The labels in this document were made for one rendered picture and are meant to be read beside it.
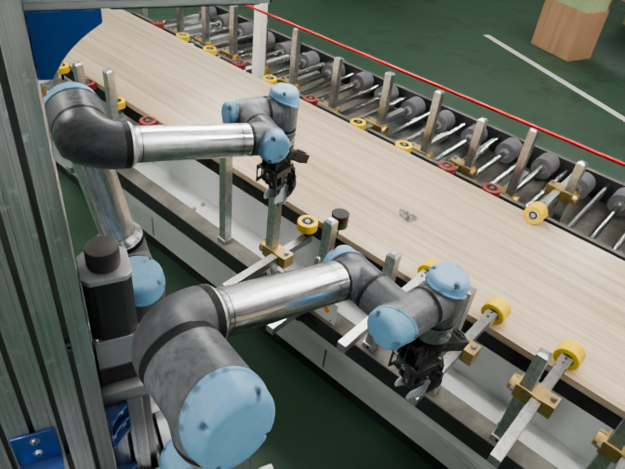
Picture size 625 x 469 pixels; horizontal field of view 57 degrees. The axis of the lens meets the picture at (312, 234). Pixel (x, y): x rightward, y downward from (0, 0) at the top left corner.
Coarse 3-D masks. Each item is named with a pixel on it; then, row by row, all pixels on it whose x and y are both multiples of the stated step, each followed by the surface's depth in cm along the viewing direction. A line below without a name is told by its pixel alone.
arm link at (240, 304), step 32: (352, 256) 104; (192, 288) 82; (224, 288) 86; (256, 288) 88; (288, 288) 91; (320, 288) 95; (352, 288) 101; (160, 320) 74; (192, 320) 88; (224, 320) 81; (256, 320) 87
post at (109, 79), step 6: (102, 72) 244; (108, 72) 243; (108, 78) 244; (114, 78) 247; (108, 84) 246; (114, 84) 248; (108, 90) 248; (114, 90) 249; (108, 96) 250; (114, 96) 251; (108, 102) 252; (114, 102) 252; (108, 108) 254; (114, 108) 254; (108, 114) 257; (114, 114) 255
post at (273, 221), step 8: (272, 200) 203; (272, 208) 205; (280, 208) 206; (272, 216) 207; (280, 216) 209; (272, 224) 209; (272, 232) 211; (272, 240) 213; (272, 248) 215; (272, 272) 224
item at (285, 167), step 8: (288, 160) 156; (264, 168) 153; (272, 168) 153; (280, 168) 154; (288, 168) 155; (256, 176) 156; (264, 176) 156; (272, 176) 153; (280, 176) 153; (288, 176) 157; (272, 184) 154; (280, 184) 155
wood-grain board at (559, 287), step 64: (128, 64) 314; (192, 64) 322; (320, 128) 280; (320, 192) 238; (384, 192) 243; (448, 192) 248; (384, 256) 210; (448, 256) 214; (512, 256) 218; (576, 256) 222; (512, 320) 191; (576, 320) 194; (576, 384) 175
